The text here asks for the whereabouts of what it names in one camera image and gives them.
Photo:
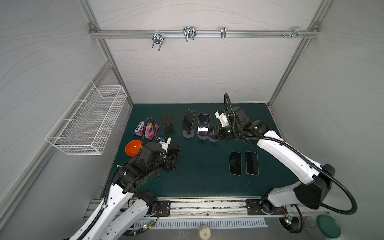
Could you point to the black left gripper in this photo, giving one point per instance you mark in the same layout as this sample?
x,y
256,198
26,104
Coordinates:
x,y
170,162

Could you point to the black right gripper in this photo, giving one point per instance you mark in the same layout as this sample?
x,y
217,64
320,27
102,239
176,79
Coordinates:
x,y
220,132

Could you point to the phone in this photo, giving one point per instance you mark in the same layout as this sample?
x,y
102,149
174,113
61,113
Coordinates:
x,y
252,163
188,119
173,149
235,163
203,125

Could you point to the black folding phone stand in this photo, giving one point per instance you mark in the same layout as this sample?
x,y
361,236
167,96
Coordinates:
x,y
168,124

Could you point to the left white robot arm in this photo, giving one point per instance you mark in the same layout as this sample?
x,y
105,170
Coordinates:
x,y
114,217

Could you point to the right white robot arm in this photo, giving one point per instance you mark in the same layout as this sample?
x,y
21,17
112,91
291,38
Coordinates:
x,y
314,180

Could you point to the grey round stand base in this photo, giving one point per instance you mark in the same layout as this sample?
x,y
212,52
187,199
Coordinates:
x,y
189,134

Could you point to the purple Fox's candy bag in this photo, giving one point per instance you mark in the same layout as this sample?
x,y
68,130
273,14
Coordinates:
x,y
150,131

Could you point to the orange plastic bowl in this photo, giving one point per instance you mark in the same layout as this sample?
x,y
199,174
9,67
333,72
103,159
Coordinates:
x,y
133,148

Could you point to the round white puck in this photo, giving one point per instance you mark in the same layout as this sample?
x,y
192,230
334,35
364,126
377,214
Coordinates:
x,y
204,233

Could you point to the green lid jar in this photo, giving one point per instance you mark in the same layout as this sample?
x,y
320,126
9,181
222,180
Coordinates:
x,y
323,227

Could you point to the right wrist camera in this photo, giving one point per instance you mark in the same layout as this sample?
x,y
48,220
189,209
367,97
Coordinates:
x,y
223,117

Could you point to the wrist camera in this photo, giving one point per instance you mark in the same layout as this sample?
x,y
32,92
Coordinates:
x,y
223,117
164,141

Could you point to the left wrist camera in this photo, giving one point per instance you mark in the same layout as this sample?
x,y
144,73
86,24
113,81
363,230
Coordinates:
x,y
164,141

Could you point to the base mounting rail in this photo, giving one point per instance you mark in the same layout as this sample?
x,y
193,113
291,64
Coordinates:
x,y
223,207

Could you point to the white wire basket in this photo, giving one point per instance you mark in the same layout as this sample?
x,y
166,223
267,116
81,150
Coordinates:
x,y
85,127

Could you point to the aluminium crossbar rail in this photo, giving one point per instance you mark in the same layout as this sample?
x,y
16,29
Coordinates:
x,y
193,33

